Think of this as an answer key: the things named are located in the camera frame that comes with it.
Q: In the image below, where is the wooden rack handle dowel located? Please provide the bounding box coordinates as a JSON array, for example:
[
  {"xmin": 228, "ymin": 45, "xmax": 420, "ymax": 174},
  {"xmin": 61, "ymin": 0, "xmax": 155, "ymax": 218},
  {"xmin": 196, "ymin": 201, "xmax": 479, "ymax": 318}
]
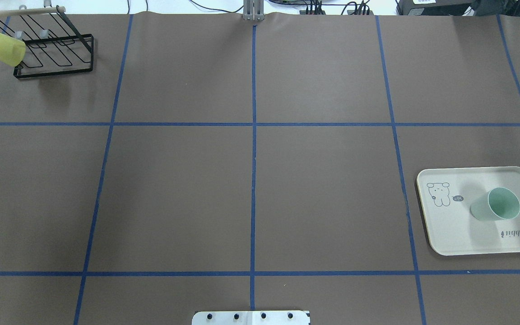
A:
[{"xmin": 0, "ymin": 6, "xmax": 66, "ymax": 17}]

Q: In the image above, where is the small black computer box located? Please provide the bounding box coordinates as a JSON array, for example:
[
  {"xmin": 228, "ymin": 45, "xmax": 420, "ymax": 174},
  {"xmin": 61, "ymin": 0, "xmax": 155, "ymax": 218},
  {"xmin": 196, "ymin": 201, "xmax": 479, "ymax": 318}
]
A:
[{"xmin": 395, "ymin": 0, "xmax": 473, "ymax": 16}]

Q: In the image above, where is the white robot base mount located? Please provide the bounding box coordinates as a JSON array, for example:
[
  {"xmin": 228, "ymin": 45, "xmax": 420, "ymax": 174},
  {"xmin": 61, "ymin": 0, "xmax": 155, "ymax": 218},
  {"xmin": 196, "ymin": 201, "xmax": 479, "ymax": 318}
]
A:
[{"xmin": 191, "ymin": 310, "xmax": 311, "ymax": 325}]

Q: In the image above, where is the yellow plastic cup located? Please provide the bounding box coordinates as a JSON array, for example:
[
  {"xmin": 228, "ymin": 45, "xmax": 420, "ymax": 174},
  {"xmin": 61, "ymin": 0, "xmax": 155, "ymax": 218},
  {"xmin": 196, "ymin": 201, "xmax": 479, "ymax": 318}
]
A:
[{"xmin": 0, "ymin": 33, "xmax": 26, "ymax": 67}]

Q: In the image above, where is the pale green plastic cup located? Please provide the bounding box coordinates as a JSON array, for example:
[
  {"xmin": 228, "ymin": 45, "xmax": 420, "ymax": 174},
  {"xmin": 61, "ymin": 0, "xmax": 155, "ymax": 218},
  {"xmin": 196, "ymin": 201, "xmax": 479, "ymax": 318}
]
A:
[{"xmin": 469, "ymin": 187, "xmax": 520, "ymax": 221}]

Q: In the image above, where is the aluminium frame post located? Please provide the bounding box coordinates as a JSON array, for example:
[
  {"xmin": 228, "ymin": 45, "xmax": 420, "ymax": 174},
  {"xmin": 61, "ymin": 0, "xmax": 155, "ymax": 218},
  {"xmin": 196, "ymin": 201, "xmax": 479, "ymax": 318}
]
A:
[{"xmin": 242, "ymin": 0, "xmax": 265, "ymax": 21}]

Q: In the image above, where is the black wire cup rack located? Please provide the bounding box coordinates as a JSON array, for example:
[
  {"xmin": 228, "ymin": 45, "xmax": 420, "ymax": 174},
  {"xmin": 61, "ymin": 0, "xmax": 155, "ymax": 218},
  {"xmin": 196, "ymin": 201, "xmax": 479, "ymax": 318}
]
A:
[{"xmin": 0, "ymin": 0, "xmax": 94, "ymax": 79}]

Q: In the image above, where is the white rabbit serving tray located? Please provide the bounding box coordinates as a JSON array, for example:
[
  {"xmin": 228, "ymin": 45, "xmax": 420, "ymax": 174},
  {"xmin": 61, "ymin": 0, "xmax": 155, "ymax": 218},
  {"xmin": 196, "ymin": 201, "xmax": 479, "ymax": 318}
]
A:
[{"xmin": 417, "ymin": 166, "xmax": 520, "ymax": 256}]

